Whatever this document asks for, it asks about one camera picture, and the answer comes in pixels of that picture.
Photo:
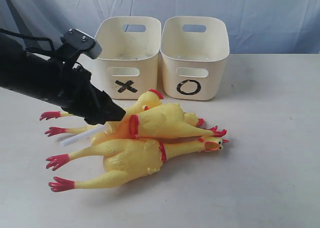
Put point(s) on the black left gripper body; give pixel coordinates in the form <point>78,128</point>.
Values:
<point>81,97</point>

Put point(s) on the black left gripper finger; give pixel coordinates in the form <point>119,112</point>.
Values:
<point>106,109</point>

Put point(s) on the broken yellow rubber chicken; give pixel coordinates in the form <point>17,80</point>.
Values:
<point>166,121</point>

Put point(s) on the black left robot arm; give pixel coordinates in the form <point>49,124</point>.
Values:
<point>32,66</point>

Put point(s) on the cream bin marked X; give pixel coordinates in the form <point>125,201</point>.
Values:
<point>128,63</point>

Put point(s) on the cream bin marked O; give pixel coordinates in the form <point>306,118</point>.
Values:
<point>194,52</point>

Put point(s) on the blue backdrop curtain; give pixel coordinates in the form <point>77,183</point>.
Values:
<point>254,26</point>

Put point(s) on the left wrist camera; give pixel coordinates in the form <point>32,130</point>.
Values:
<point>75,42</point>

